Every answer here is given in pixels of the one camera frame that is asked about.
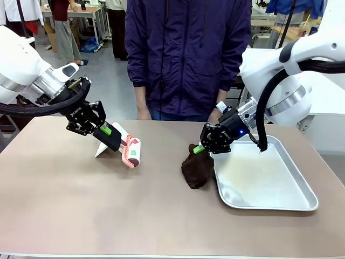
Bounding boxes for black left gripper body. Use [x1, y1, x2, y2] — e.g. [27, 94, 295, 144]
[66, 103, 97, 128]

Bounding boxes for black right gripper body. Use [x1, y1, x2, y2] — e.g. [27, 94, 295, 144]
[214, 108, 246, 146]

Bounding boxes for dark brown cloth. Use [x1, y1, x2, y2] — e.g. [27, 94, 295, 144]
[181, 143, 215, 189]

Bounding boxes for pink lint roller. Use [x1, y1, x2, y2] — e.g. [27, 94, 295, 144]
[120, 134, 142, 170]

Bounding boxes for person's right forearm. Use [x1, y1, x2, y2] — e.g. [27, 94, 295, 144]
[134, 86, 148, 108]

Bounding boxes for person's left forearm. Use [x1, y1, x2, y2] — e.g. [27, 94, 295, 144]
[215, 88, 230, 108]

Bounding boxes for person's left hand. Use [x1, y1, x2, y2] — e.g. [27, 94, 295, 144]
[208, 106, 222, 124]

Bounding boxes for person's right hand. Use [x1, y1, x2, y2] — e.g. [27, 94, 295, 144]
[136, 106, 152, 121]

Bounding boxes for white lint roller stand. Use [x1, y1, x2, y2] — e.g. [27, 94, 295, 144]
[94, 121, 130, 159]

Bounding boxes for blue jeans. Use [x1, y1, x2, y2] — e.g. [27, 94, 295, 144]
[147, 106, 213, 122]

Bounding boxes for silver metal tray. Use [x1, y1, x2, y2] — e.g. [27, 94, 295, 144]
[210, 134, 319, 212]

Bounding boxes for blue plastic bag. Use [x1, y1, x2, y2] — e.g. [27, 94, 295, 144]
[80, 36, 102, 53]

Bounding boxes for bystander in red shirt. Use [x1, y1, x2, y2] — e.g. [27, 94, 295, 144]
[50, 0, 82, 65]

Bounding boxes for cardboard box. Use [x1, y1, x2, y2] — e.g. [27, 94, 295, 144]
[44, 21, 58, 52]

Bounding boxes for person in navy jacket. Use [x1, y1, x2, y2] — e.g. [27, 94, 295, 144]
[124, 0, 253, 117]

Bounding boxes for bystander in black trousers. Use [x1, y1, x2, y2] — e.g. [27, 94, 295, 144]
[105, 0, 129, 62]

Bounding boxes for grey metal desk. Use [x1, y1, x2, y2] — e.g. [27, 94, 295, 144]
[250, 13, 278, 49]

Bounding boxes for red hanging cloth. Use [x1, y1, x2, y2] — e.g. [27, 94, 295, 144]
[25, 21, 39, 35]

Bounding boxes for wooden background table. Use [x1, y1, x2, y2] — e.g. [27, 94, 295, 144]
[40, 5, 111, 41]

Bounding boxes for black stand pole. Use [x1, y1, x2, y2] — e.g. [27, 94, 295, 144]
[277, 0, 299, 49]
[16, 0, 30, 38]

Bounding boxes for wooden side table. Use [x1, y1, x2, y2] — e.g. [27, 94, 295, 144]
[271, 25, 302, 41]

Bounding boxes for clear cup with straw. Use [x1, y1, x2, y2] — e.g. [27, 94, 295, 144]
[298, 16, 311, 37]

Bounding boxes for white lab coat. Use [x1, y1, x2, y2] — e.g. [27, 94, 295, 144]
[0, 0, 44, 26]

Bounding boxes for blue hanging jacket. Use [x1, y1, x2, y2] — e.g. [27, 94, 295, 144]
[265, 0, 326, 19]

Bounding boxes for black right arm cable sleeve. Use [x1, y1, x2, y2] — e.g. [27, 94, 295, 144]
[256, 59, 345, 155]

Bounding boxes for black arm cable sleeve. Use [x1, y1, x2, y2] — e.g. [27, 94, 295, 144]
[0, 77, 92, 117]
[256, 59, 345, 155]

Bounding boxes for black left arm cable sleeve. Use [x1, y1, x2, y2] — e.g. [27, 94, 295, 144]
[0, 77, 92, 117]

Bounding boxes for grey metal frame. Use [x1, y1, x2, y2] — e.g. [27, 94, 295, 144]
[0, 114, 21, 153]

